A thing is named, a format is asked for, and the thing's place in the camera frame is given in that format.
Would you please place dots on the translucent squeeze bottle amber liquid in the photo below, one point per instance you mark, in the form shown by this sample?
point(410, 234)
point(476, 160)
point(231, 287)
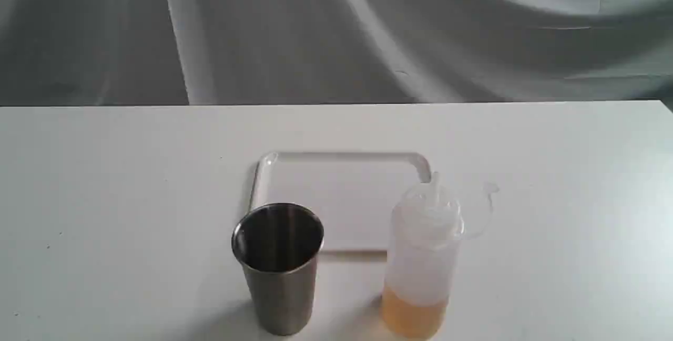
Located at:
point(427, 230)

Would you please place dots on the stainless steel cup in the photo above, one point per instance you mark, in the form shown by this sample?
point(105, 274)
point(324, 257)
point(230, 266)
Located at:
point(277, 246)

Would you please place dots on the white plastic tray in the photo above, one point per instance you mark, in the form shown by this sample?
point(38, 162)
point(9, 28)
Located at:
point(353, 193)

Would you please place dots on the grey fabric backdrop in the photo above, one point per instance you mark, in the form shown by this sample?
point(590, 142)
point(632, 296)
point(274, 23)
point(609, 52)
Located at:
point(271, 52)

